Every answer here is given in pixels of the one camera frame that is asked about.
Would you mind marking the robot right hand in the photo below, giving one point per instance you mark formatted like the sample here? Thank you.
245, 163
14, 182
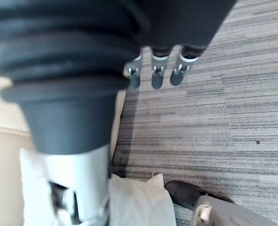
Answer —
65, 58

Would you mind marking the grey cushion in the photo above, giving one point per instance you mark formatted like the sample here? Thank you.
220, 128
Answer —
138, 202

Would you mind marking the dark robot foot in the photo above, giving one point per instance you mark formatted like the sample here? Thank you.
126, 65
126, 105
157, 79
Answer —
185, 193

